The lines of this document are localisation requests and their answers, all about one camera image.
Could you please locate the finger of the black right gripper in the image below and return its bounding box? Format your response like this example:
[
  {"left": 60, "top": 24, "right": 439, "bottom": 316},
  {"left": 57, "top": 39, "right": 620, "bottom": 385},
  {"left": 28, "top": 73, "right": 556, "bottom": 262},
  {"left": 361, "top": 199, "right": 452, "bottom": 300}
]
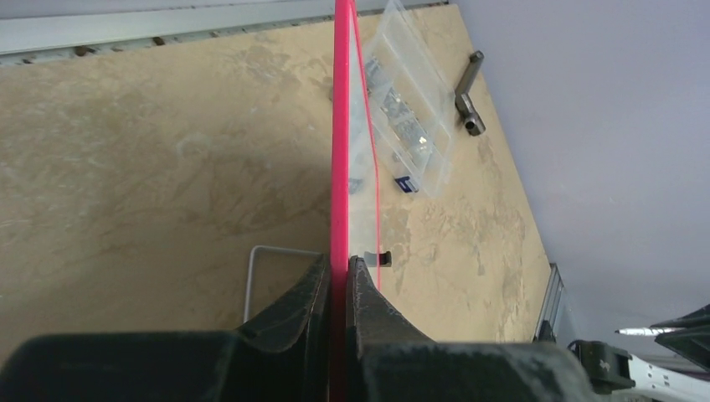
[
  {"left": 655, "top": 330, "right": 709, "bottom": 371},
  {"left": 651, "top": 305, "right": 709, "bottom": 332}
]

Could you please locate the dark metal crank handle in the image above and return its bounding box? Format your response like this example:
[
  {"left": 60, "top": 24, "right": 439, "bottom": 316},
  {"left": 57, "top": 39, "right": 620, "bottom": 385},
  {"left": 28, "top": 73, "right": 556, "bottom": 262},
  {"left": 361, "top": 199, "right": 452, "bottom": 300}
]
[{"left": 455, "top": 50, "right": 486, "bottom": 137}]

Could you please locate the white whiteboard marker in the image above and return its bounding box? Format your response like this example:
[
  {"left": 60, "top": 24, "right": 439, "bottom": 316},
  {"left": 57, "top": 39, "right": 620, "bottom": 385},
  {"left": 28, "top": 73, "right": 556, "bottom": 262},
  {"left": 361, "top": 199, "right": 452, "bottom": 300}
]
[{"left": 615, "top": 327, "right": 682, "bottom": 337}]

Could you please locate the clear plastic screw box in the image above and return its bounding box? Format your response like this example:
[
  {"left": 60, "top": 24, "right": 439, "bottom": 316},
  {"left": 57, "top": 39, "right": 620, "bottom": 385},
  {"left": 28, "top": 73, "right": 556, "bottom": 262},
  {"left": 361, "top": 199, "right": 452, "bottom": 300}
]
[{"left": 363, "top": 1, "right": 455, "bottom": 198}]

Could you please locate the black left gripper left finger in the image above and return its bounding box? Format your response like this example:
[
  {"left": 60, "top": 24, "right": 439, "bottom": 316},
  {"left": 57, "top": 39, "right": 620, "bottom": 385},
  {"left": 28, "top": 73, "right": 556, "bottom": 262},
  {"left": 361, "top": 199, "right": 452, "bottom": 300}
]
[{"left": 1, "top": 255, "right": 331, "bottom": 401}]

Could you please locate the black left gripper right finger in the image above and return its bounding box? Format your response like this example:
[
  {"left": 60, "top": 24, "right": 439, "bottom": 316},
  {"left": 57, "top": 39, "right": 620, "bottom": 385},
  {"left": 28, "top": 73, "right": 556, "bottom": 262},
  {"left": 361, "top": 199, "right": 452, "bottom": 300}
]
[{"left": 346, "top": 256, "right": 598, "bottom": 401}]

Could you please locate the black whiteboard clip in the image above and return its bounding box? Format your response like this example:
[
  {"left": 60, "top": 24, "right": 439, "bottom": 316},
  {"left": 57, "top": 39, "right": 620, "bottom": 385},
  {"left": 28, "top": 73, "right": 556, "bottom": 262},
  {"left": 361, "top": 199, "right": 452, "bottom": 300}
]
[{"left": 363, "top": 251, "right": 393, "bottom": 268}]

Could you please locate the pink framed whiteboard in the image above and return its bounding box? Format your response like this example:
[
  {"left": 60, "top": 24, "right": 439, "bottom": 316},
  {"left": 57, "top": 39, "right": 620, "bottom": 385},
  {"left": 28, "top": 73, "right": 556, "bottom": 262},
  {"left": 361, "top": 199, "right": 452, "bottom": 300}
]
[{"left": 329, "top": 1, "right": 379, "bottom": 401}]

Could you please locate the aluminium frame rail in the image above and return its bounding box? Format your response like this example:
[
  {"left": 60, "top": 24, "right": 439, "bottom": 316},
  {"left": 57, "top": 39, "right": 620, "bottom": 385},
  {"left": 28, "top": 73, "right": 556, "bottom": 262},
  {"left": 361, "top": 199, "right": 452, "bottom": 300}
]
[{"left": 0, "top": 0, "right": 450, "bottom": 57}]

